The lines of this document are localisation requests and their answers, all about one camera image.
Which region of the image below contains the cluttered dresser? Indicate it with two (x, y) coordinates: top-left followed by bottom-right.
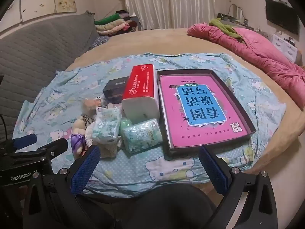
(217, 13), (264, 32)

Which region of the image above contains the black cable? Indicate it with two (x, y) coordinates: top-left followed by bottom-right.
(0, 114), (7, 136)

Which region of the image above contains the cream curtain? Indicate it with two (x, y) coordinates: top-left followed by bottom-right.
(121, 0), (221, 30)

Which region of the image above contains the green floral tissue packet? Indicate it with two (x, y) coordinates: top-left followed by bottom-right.
(119, 118), (163, 153)
(92, 106), (122, 145)

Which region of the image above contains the white drawer cabinet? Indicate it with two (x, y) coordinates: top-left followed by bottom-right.
(270, 32), (302, 65)

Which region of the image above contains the light blue cartoon cat blanket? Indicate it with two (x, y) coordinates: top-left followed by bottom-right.
(12, 52), (286, 191)

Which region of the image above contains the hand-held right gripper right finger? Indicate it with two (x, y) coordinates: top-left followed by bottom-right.
(198, 145), (278, 229)

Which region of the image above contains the black wall television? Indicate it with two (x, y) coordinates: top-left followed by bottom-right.
(265, 0), (300, 35)

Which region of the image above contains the dark maroon shallow cardboard box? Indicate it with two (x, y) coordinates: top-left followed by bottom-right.
(156, 69), (256, 160)

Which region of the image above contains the pink quilt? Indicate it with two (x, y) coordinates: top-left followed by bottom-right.
(187, 23), (305, 110)

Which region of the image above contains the plush toy in leopard print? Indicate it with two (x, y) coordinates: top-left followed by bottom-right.
(73, 98), (105, 136)

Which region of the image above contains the small dark box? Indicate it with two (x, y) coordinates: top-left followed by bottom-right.
(103, 76), (130, 103)

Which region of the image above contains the arched mirror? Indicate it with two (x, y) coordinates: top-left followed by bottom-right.
(229, 3), (248, 23)

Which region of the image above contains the cream floral scrunchie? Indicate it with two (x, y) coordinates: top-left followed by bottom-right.
(85, 124), (123, 158)

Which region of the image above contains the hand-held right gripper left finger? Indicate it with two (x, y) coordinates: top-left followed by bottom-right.
(22, 145), (120, 229)

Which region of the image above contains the dark floral cloth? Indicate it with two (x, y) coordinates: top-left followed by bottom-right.
(92, 36), (111, 49)

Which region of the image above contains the bed with tan sheet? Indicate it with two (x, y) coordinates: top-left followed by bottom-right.
(64, 27), (305, 174)

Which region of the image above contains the stack of folded clothes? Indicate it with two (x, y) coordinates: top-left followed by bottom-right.
(94, 10), (138, 37)

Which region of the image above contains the green cloth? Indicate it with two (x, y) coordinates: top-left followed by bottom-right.
(209, 18), (243, 42)

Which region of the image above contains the pink book with blue label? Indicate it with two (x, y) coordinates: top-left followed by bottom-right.
(160, 74), (248, 148)

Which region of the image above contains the purple satin scrunchie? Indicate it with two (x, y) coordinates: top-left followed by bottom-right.
(71, 134), (90, 159)

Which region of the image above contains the landscape wall painting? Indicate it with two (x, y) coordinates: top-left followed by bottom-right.
(10, 0), (79, 19)

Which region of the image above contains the green fluffy puff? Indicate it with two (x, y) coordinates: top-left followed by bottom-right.
(119, 117), (134, 136)

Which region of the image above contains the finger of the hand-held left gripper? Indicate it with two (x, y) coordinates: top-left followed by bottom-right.
(10, 138), (69, 165)
(0, 134), (38, 152)

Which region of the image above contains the red and white tissue pack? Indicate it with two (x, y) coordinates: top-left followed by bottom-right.
(121, 64), (160, 120)

